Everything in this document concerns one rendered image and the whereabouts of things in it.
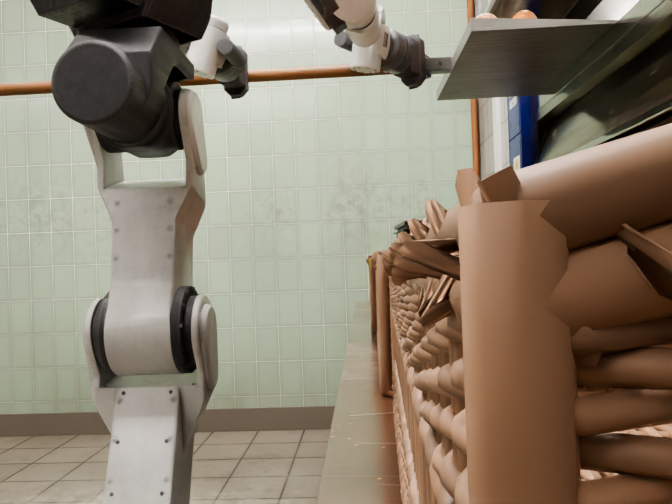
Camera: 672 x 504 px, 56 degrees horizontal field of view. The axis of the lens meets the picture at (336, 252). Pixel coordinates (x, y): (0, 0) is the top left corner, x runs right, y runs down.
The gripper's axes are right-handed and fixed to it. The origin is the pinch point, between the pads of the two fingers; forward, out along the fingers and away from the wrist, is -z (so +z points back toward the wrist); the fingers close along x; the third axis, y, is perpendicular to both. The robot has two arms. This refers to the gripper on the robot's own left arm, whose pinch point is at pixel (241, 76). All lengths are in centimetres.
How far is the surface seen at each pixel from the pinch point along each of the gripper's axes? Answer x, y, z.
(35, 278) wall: 48, -131, -106
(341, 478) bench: 62, 40, 108
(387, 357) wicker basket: 57, 41, 83
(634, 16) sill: 4, 84, 26
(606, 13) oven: -15, 92, -22
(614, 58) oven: 8, 83, 16
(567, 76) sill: 3, 79, -12
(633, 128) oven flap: 26, 80, 35
